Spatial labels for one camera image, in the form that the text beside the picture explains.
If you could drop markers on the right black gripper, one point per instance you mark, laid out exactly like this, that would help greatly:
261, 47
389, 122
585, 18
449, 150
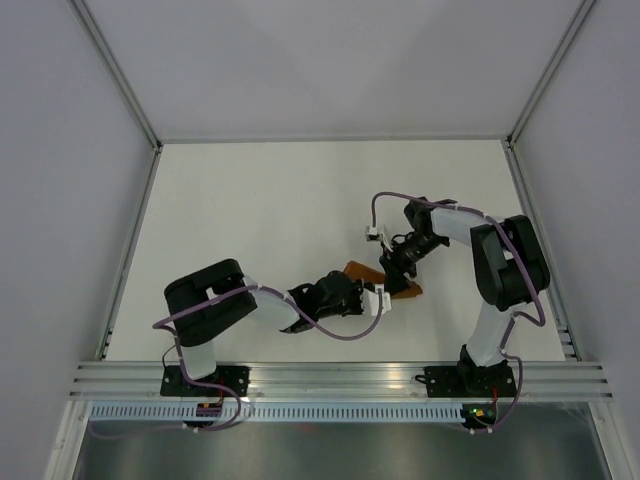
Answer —
396, 267

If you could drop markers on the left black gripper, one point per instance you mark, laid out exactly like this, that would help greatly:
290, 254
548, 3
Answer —
357, 288

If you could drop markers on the orange-brown cloth napkin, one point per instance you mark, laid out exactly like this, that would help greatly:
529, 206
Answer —
358, 271

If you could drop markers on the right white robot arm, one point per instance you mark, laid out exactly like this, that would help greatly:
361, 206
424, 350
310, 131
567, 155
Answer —
509, 268

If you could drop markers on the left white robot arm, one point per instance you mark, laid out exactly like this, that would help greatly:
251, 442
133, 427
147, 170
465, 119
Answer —
215, 298

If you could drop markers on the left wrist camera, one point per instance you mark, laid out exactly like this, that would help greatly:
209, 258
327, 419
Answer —
375, 300

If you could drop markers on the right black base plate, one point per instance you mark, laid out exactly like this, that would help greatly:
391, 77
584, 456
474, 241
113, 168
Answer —
449, 382

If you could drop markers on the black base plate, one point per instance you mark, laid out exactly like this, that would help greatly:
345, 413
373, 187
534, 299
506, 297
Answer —
449, 382
235, 378

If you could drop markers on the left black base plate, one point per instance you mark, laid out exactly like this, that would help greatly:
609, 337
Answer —
235, 378

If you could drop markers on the aluminium mounting rail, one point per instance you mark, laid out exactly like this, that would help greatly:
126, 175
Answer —
564, 381

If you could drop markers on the white slotted cable duct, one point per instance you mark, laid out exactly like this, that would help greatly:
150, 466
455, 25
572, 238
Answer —
343, 412

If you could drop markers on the right aluminium frame post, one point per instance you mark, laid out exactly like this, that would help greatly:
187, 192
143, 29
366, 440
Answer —
568, 38

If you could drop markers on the aluminium frame post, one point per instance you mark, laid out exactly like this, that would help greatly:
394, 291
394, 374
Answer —
568, 38
83, 13

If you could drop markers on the left aluminium frame post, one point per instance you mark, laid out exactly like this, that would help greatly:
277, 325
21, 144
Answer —
83, 13

